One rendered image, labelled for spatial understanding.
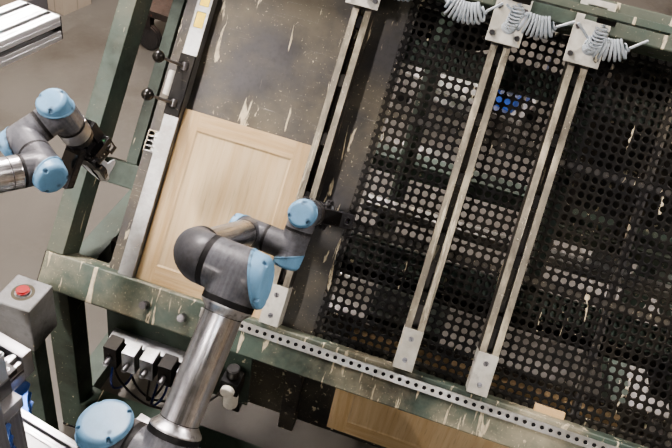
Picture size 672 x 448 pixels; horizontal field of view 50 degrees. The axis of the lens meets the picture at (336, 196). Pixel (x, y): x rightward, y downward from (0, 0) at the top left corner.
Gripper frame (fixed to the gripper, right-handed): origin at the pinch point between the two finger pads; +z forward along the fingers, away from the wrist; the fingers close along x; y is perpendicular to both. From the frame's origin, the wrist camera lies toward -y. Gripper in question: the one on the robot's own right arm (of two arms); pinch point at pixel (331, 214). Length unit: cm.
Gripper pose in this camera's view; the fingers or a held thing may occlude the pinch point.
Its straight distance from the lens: 220.7
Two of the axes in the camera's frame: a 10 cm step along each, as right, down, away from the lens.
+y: -9.4, -3.0, 1.6
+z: 1.7, 0.2, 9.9
